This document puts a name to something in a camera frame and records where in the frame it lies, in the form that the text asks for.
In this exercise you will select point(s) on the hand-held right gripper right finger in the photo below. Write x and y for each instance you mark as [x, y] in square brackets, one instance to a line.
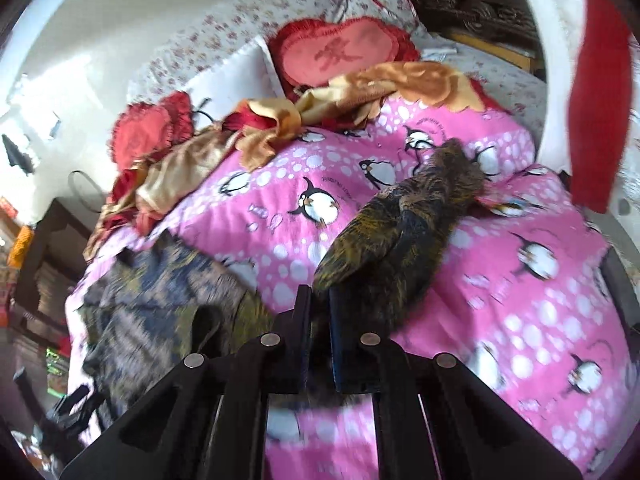
[350, 360]

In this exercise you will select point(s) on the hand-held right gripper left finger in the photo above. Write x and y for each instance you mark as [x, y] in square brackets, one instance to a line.
[302, 340]

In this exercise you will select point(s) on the dark blue yellow patterned garment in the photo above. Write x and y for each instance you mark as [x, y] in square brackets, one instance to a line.
[400, 240]

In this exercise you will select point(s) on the pink penguin print blanket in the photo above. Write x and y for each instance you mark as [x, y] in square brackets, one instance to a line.
[500, 310]

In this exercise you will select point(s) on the orange bag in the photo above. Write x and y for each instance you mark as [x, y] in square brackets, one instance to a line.
[22, 247]

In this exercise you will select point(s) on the dark wooden shelf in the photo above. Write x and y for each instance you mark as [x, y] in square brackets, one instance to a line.
[55, 240]

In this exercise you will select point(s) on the black hoop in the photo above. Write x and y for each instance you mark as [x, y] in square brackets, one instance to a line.
[71, 180]

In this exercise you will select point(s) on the gold and red satin quilt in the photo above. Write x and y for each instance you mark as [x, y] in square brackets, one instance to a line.
[350, 95]

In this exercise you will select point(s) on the small red frilled cushion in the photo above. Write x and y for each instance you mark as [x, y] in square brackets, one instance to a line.
[140, 130]

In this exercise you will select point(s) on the white pillow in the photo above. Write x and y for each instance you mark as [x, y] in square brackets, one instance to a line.
[230, 80]

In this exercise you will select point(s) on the large red heart-shaped cushion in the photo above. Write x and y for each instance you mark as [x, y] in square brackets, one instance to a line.
[340, 55]

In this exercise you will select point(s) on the floral bedsheet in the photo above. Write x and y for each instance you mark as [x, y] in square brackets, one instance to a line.
[500, 85]

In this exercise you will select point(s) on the floral quilt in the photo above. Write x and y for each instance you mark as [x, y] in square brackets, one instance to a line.
[210, 35]

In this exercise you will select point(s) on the floral pillow with red trim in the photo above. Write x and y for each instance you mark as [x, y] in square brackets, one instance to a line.
[370, 0]

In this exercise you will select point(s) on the dark carved wooden headboard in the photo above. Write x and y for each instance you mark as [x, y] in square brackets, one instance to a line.
[465, 10]

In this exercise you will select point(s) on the red hanging cloth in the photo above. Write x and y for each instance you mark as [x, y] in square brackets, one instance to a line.
[600, 85]

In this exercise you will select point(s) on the white hanging cloth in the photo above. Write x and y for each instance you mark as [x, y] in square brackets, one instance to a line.
[555, 35]

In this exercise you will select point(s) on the black wall item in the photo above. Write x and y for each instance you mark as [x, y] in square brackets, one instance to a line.
[17, 152]

